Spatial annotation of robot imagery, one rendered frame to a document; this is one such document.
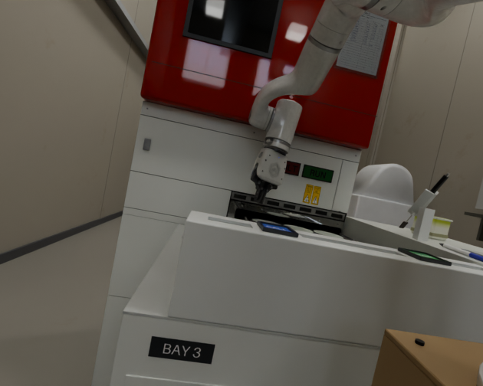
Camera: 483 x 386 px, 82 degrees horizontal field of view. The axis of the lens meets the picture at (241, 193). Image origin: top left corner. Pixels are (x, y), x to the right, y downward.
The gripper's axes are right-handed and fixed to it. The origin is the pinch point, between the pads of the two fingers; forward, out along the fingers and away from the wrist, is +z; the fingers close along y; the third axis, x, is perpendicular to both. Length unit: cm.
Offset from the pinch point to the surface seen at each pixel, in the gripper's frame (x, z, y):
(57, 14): 215, -91, -83
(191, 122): 24.3, -17.4, -20.3
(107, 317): 32, 58, -24
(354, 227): -12.4, -0.3, 35.1
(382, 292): -49, 9, -11
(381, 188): 128, -66, 284
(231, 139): 17.2, -16.6, -6.6
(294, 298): -43, 14, -22
